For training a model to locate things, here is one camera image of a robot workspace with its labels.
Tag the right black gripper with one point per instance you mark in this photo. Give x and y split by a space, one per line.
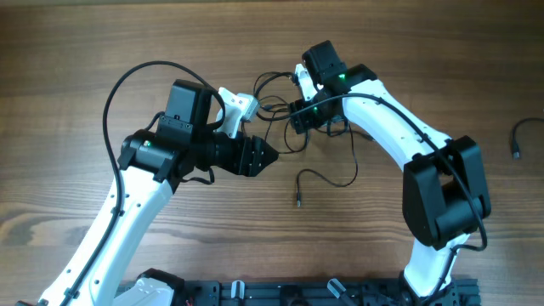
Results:
298 117

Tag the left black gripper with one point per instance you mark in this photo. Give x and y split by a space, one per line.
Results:
253 145

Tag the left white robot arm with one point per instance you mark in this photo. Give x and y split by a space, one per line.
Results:
147 174

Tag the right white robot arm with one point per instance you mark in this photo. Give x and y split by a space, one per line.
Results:
445 195

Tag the black aluminium base frame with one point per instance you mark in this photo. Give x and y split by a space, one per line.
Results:
297 293

